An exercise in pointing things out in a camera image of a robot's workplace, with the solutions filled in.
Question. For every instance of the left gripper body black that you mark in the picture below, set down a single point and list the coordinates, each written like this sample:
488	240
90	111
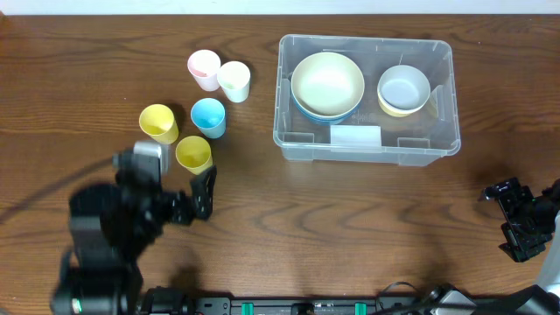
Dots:
185	206

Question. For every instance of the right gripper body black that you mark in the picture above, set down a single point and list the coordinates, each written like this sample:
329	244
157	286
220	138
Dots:
518	219

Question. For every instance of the yellow cup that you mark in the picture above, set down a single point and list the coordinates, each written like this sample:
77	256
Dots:
194	153
158	122

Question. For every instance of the blue cup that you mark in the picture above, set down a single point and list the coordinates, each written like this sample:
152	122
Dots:
209	116

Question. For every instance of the pale green cup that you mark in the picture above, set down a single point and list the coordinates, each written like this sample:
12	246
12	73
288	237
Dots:
234	79

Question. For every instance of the pink cup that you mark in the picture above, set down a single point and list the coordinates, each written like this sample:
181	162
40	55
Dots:
204	65

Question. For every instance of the yellow small bowl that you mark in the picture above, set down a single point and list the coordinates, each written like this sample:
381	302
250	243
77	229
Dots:
395	112

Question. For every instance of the white small bowl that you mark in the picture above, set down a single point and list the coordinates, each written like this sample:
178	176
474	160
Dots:
402	101

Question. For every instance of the dark blue large bowl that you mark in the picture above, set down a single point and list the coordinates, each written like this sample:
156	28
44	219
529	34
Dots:
325	120

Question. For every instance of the grey small bowl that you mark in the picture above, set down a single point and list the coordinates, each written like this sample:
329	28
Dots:
403	75

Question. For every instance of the beige large bowl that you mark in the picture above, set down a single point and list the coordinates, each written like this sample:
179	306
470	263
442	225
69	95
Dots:
327	83

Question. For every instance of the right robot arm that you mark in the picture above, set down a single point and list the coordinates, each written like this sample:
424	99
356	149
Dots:
541	297

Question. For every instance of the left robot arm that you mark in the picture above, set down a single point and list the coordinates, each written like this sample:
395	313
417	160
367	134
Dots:
113	224

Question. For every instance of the clear plastic storage bin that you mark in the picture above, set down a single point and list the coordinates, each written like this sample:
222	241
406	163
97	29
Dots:
369	134

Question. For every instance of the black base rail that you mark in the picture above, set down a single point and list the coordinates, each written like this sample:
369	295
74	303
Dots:
162	300

